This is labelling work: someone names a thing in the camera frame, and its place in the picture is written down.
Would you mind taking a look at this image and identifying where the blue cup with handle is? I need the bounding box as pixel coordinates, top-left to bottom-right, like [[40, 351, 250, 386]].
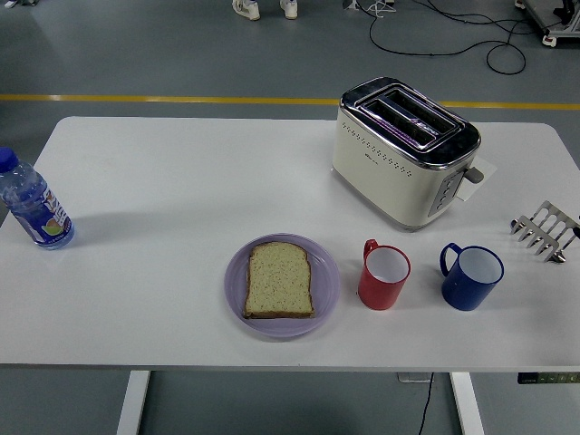
[[439, 242, 505, 312]]

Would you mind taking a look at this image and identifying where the slice of bread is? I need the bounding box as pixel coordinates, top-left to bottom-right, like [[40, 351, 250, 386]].
[[243, 241, 315, 320]]

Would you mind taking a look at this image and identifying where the purple round plate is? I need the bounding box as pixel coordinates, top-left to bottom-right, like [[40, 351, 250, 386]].
[[224, 233, 342, 342]]

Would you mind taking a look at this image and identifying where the cream and chrome toaster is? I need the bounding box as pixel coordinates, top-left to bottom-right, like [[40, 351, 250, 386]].
[[331, 76, 486, 232]]

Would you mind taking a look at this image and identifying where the white table leg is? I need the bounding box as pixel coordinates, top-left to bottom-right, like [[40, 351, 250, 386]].
[[116, 370, 151, 435], [449, 372, 485, 435]]

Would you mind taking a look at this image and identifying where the clear water bottle blue cap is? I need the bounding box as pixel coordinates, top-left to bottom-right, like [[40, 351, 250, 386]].
[[0, 147, 76, 250]]

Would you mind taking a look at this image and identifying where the silver metal toast rack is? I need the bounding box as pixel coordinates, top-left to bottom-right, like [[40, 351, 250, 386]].
[[509, 200, 580, 264]]

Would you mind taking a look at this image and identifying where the black table control panel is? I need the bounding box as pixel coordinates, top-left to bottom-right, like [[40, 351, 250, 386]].
[[517, 372, 580, 385]]

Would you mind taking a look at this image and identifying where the red cup with handle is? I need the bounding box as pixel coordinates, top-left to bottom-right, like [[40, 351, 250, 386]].
[[357, 238, 412, 312]]

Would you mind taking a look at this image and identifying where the white floor cable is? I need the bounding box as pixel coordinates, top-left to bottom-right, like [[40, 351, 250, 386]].
[[365, 0, 396, 18]]

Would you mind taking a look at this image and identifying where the black cable under table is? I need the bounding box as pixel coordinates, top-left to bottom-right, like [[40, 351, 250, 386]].
[[416, 372, 436, 435]]

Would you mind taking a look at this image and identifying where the black floor cable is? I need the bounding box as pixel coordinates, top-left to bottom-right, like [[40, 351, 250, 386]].
[[369, 0, 563, 75]]

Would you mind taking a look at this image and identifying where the wheeled equipment frame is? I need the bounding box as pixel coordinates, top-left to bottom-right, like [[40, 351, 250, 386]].
[[514, 0, 580, 47]]

